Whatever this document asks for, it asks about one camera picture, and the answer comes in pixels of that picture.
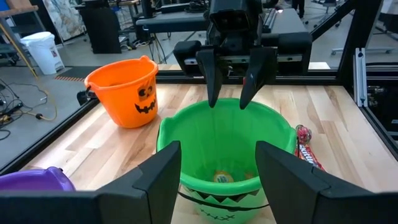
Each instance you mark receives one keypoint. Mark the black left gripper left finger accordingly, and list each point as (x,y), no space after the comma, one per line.
(149,193)

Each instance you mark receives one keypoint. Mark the silver aluminium extrusion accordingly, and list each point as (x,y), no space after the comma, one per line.
(360,77)

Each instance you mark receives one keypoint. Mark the patterned marble sheet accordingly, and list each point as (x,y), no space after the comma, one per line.
(63,18)

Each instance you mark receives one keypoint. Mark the person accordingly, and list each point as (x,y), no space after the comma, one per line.
(299,7)

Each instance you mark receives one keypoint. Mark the black floor mat striped edge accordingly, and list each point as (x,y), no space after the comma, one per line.
(77,73)

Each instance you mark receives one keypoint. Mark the grey desk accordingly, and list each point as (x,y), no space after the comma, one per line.
(171,21)
(289,20)

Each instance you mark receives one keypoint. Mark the small yellow candy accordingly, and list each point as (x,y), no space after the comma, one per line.
(248,175)

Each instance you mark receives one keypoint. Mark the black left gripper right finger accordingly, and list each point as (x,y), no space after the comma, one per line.
(289,186)

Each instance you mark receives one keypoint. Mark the black aluminium rig frame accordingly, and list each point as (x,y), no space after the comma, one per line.
(357,31)

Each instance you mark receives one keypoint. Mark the purple plastic bucket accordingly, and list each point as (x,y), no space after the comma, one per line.
(31,182)

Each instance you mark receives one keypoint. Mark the gold candy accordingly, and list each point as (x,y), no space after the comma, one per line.
(222,177)

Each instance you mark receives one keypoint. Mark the yellow stick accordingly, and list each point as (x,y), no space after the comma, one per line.
(19,51)

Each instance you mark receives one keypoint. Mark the white trash bin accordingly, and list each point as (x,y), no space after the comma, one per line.
(43,53)

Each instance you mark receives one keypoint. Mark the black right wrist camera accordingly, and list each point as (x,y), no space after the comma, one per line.
(233,15)

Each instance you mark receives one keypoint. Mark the orange jack-o-lantern bucket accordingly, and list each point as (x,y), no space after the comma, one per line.
(121,102)

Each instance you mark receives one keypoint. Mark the small red candy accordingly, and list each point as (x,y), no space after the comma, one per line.
(303,134)

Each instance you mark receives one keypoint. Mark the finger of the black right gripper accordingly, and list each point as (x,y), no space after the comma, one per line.
(258,74)
(213,77)

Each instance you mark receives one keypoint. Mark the green plastic monster bucket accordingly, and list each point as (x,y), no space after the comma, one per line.
(224,137)

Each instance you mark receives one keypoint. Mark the red Skittles candy pack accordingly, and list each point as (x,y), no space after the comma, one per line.
(306,157)

